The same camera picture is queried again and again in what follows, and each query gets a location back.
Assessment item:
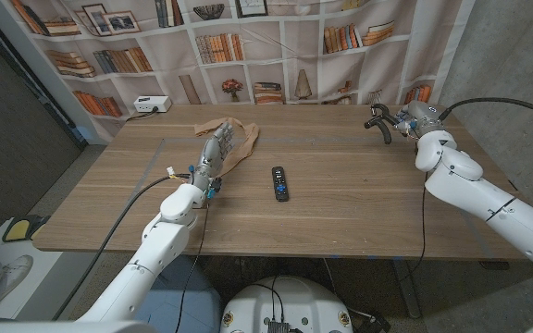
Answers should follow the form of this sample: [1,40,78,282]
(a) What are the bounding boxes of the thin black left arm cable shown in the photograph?
[173,203,210,333]

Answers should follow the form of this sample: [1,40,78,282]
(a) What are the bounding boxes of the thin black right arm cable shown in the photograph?
[404,173,429,279]

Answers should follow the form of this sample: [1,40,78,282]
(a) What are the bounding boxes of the white power outlet box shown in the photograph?
[132,95,173,114]

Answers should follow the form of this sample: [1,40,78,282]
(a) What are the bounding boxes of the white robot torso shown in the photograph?
[218,276,354,333]

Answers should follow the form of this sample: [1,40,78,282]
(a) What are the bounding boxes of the printed bookshelf backdrop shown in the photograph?
[9,0,476,142]

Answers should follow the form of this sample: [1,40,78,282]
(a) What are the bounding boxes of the grey metal table leg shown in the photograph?
[390,258,423,320]

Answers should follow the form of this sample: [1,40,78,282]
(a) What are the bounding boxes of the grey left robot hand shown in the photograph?
[188,120,235,193]

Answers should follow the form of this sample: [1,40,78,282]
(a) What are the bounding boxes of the tan nylon stocking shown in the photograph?
[194,117,261,178]

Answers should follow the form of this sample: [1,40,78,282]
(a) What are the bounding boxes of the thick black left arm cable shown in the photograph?
[52,173,192,321]

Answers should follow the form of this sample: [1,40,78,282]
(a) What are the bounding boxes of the black hand grip exerciser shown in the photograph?
[364,103,404,145]

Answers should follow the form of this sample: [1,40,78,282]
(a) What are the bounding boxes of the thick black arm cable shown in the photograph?
[438,96,533,123]
[52,173,192,321]

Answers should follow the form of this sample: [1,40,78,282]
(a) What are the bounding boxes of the black power box cord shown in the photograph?
[125,106,160,122]

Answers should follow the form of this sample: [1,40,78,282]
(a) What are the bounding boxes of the yellow and black foot pedal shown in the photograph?
[1,214,50,243]

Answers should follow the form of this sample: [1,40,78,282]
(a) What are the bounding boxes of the person in grey trousers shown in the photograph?
[0,243,34,321]

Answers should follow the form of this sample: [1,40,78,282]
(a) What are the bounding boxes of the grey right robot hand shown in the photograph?
[394,100,446,140]

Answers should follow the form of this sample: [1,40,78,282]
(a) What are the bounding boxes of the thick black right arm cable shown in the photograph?
[438,96,533,123]

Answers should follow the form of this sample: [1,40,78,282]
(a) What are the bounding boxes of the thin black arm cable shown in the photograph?
[404,173,429,279]
[173,203,210,333]

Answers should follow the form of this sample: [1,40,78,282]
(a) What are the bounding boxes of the dark perforated partition panel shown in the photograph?
[0,8,87,230]

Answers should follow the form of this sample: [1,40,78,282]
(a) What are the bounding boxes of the black TV remote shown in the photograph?
[271,166,291,203]

